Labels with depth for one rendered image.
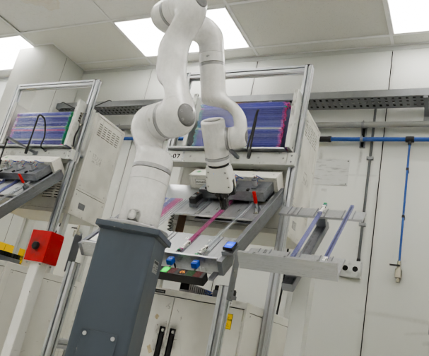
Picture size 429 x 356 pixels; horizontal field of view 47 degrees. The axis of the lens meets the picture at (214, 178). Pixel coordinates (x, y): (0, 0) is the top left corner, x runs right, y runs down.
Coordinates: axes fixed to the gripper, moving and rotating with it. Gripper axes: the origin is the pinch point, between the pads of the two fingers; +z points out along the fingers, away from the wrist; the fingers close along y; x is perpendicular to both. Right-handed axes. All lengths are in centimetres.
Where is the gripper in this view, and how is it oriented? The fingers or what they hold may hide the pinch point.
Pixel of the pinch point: (224, 203)
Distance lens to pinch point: 178.9
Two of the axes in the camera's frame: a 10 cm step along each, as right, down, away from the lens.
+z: 1.4, 9.3, 3.4
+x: 4.5, -3.6, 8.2
